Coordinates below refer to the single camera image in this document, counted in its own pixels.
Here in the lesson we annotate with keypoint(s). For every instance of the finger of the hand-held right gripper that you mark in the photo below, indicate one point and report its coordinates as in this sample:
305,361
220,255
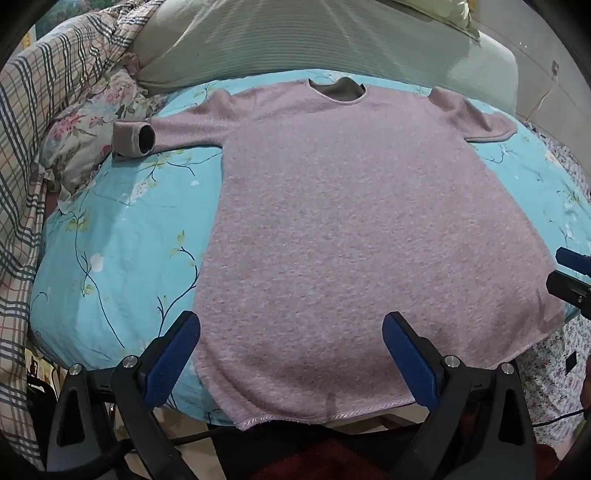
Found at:
575,262
572,290

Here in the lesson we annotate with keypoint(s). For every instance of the grey-green ribbed headboard cushion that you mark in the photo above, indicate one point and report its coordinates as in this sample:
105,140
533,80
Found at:
277,41

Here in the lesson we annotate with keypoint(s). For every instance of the blue floral bedsheet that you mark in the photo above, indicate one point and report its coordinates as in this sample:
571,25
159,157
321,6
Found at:
129,240

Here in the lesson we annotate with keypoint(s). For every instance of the grey floral bed skirt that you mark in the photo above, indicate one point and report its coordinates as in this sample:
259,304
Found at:
549,369

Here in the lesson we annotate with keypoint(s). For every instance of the pink floral pillow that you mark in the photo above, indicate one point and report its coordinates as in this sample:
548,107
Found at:
92,124

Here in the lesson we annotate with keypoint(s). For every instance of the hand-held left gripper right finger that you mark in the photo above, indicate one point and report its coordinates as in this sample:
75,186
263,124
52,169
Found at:
411,362

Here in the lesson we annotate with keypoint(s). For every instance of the plaid blanket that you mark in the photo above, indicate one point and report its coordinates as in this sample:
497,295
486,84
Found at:
46,92

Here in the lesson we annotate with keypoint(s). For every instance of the pink knit sweater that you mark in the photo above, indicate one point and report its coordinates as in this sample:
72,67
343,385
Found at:
360,230

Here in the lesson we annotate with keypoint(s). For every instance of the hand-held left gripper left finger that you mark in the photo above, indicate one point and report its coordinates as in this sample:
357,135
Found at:
175,355

